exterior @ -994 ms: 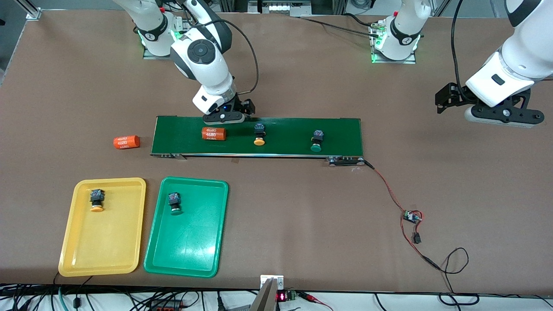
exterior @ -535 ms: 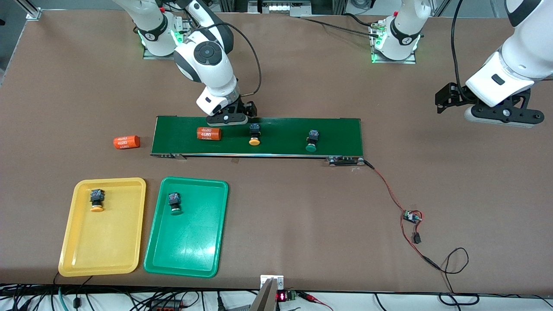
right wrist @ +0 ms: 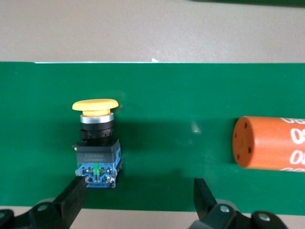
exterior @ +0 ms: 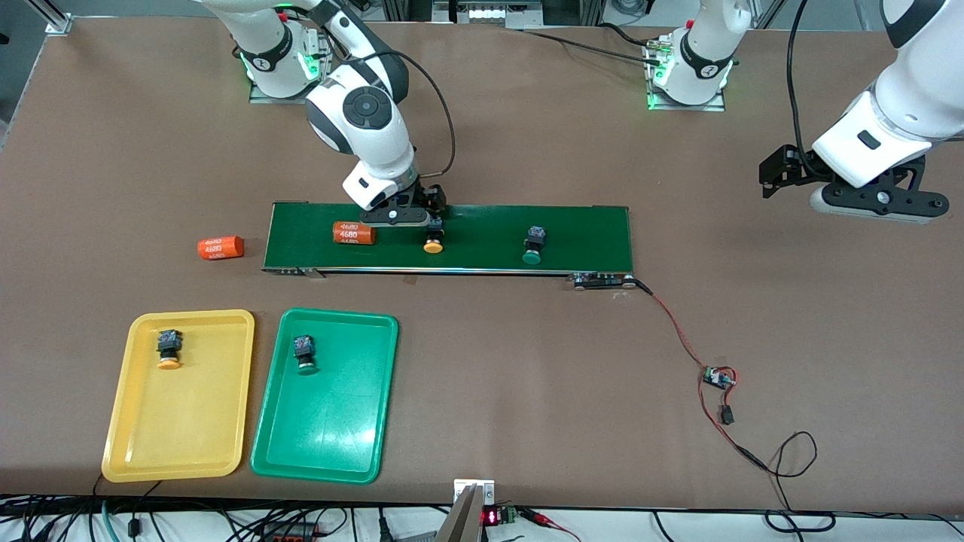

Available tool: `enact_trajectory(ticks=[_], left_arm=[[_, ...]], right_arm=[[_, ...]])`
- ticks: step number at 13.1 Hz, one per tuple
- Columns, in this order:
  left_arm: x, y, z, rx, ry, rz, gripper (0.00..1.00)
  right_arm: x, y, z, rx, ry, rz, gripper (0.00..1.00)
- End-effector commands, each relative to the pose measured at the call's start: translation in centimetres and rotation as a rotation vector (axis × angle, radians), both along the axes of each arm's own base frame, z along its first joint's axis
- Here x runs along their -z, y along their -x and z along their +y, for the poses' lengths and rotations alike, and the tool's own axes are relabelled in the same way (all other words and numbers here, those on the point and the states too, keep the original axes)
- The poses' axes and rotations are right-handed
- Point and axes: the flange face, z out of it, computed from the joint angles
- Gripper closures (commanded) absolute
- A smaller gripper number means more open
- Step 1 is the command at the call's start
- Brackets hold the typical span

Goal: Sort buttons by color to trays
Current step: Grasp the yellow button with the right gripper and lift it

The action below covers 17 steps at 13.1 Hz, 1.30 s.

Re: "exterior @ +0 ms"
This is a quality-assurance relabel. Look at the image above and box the orange cylinder with 4680 print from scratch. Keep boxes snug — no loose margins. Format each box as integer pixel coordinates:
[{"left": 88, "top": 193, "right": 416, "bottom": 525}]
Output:
[
  {"left": 332, "top": 221, "right": 377, "bottom": 247},
  {"left": 197, "top": 236, "right": 245, "bottom": 261}
]

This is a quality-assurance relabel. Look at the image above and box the green mushroom push button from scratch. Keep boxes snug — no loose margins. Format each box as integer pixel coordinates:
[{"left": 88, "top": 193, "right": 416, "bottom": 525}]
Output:
[
  {"left": 292, "top": 335, "right": 318, "bottom": 376},
  {"left": 521, "top": 225, "right": 548, "bottom": 266}
]

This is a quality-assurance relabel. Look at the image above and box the green conveyor belt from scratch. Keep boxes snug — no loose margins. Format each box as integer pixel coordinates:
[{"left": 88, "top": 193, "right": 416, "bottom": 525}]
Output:
[{"left": 261, "top": 201, "right": 639, "bottom": 291}]

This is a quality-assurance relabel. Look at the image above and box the green plastic tray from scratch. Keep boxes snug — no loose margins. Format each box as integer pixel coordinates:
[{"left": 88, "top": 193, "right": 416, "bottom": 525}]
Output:
[{"left": 250, "top": 308, "right": 399, "bottom": 485}]

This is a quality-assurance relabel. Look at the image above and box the grey metal bar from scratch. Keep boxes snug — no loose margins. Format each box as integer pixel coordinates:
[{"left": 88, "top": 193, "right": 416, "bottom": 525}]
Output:
[{"left": 433, "top": 484, "right": 483, "bottom": 542}]

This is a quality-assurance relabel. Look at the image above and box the red clip lead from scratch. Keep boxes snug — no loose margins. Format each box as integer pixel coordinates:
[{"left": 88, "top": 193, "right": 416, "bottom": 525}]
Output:
[{"left": 520, "top": 509, "right": 582, "bottom": 542}]

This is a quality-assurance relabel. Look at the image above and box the yellow plastic tray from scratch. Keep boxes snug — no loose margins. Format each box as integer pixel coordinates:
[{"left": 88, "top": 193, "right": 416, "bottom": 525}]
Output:
[{"left": 101, "top": 309, "right": 255, "bottom": 483}]

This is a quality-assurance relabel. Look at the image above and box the red and black wire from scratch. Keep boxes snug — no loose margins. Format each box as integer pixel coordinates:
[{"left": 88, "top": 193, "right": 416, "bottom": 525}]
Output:
[{"left": 635, "top": 279, "right": 770, "bottom": 473}]

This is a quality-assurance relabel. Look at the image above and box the metal frame with light strip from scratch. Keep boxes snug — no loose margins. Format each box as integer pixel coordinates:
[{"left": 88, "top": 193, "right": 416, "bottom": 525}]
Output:
[{"left": 431, "top": 0, "right": 545, "bottom": 31}]

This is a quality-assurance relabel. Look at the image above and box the black cable on table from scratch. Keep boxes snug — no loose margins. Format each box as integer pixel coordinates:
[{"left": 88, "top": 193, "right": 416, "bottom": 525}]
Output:
[{"left": 520, "top": 23, "right": 665, "bottom": 67}]

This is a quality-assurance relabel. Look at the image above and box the thin black looped cable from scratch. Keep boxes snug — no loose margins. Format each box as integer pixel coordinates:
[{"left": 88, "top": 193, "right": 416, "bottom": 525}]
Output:
[{"left": 764, "top": 431, "right": 838, "bottom": 534}]

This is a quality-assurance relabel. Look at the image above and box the white metal bracket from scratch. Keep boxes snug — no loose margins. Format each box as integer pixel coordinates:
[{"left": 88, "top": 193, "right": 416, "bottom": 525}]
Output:
[{"left": 453, "top": 479, "right": 496, "bottom": 504}]

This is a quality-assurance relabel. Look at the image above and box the aluminium frame profile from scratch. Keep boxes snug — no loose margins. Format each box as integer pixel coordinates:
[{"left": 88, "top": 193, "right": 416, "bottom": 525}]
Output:
[{"left": 26, "top": 0, "right": 74, "bottom": 35}]

